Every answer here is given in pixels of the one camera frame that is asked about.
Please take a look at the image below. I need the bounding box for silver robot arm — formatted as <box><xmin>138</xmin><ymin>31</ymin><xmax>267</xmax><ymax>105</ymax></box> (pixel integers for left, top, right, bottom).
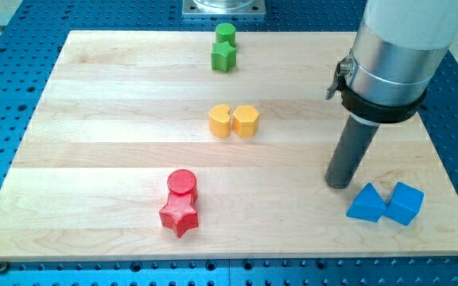
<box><xmin>348</xmin><ymin>0</ymin><xmax>458</xmax><ymax>106</ymax></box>

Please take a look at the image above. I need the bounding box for red star block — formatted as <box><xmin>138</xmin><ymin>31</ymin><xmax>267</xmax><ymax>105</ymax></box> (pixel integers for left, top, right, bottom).
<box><xmin>159</xmin><ymin>192</ymin><xmax>199</xmax><ymax>238</ymax></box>

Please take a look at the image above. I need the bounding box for green star block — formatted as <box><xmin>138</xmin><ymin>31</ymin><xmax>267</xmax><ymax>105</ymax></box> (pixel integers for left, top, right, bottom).
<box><xmin>211</xmin><ymin>41</ymin><xmax>237</xmax><ymax>72</ymax></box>

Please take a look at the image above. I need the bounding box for yellow crescent block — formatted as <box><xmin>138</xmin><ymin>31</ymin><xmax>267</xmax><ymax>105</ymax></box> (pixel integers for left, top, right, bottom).
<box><xmin>208</xmin><ymin>104</ymin><xmax>231</xmax><ymax>138</ymax></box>

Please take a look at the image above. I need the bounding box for yellow hexagon block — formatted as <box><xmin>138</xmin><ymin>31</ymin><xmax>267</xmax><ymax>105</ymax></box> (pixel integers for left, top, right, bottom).
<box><xmin>232</xmin><ymin>105</ymin><xmax>260</xmax><ymax>138</ymax></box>

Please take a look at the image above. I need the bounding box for red cylinder block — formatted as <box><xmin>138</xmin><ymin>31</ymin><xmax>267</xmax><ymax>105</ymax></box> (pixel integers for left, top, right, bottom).
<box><xmin>167</xmin><ymin>169</ymin><xmax>198</xmax><ymax>203</ymax></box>

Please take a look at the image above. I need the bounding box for green cylinder block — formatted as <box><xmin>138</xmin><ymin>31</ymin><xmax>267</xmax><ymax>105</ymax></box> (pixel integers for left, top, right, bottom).
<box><xmin>215</xmin><ymin>23</ymin><xmax>236</xmax><ymax>48</ymax></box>

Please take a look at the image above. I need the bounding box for wooden board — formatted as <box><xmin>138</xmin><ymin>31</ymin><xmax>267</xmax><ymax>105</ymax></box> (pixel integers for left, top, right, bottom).
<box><xmin>0</xmin><ymin>31</ymin><xmax>458</xmax><ymax>261</ymax></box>

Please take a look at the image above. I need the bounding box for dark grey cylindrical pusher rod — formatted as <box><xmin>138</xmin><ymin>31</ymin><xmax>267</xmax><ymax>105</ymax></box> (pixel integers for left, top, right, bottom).
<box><xmin>324</xmin><ymin>115</ymin><xmax>379</xmax><ymax>189</ymax></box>

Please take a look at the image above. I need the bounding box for blue triangle block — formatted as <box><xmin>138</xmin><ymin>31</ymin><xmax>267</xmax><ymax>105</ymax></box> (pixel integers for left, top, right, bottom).
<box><xmin>346</xmin><ymin>183</ymin><xmax>386</xmax><ymax>222</ymax></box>

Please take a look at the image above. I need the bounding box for blue cube block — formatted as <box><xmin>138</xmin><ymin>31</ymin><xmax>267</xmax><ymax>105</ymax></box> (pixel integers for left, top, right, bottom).
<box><xmin>383</xmin><ymin>182</ymin><xmax>425</xmax><ymax>226</ymax></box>

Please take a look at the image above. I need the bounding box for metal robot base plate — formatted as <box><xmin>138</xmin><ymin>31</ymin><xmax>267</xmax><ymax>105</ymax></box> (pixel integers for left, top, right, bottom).
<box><xmin>182</xmin><ymin>0</ymin><xmax>266</xmax><ymax>17</ymax></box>

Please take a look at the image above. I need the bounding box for black clamp ring with lever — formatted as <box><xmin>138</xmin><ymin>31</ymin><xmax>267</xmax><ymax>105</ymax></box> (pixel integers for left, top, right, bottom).
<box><xmin>324</xmin><ymin>55</ymin><xmax>428</xmax><ymax>125</ymax></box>

